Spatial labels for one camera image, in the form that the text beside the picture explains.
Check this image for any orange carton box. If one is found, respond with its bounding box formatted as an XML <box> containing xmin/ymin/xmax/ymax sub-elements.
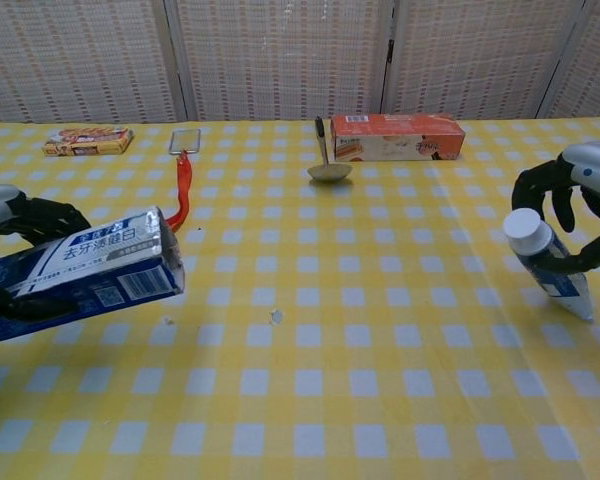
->
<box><xmin>328</xmin><ymin>113</ymin><xmax>467</xmax><ymax>164</ymax></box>

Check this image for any woven folding screen panel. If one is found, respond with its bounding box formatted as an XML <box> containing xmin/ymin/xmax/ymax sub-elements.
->
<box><xmin>164</xmin><ymin>0</ymin><xmax>396</xmax><ymax>122</ymax></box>
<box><xmin>537</xmin><ymin>0</ymin><xmax>600</xmax><ymax>120</ymax></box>
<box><xmin>0</xmin><ymin>0</ymin><xmax>189</xmax><ymax>125</ymax></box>
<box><xmin>382</xmin><ymin>0</ymin><xmax>599</xmax><ymax>121</ymax></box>

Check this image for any metal ladle black handle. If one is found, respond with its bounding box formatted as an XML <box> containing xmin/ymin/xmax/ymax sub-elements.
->
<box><xmin>307</xmin><ymin>116</ymin><xmax>354</xmax><ymax>185</ymax></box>

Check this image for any orange lanyard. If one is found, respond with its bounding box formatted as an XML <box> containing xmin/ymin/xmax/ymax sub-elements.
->
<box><xmin>164</xmin><ymin>152</ymin><xmax>196</xmax><ymax>234</ymax></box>

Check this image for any yellow white checkered tablecloth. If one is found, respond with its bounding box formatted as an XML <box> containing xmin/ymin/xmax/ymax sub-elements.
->
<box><xmin>0</xmin><ymin>117</ymin><xmax>600</xmax><ymax>480</ymax></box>

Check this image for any blue white toothpaste box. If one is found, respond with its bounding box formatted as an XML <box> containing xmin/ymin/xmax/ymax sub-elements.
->
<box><xmin>0</xmin><ymin>205</ymin><xmax>187</xmax><ymax>347</ymax></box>

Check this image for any blue white toothpaste tube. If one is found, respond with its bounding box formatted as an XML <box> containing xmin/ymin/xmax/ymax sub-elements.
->
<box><xmin>502</xmin><ymin>207</ymin><xmax>595</xmax><ymax>322</ymax></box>

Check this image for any yellow snack packet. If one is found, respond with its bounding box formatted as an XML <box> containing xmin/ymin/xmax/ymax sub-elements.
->
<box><xmin>42</xmin><ymin>126</ymin><xmax>135</xmax><ymax>158</ymax></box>

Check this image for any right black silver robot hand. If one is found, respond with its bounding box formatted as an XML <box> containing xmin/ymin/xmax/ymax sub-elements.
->
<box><xmin>510</xmin><ymin>139</ymin><xmax>600</xmax><ymax>275</ymax></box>

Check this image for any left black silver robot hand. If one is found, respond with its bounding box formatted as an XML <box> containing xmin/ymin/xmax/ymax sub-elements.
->
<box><xmin>0</xmin><ymin>183</ymin><xmax>92</xmax><ymax>324</ymax></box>

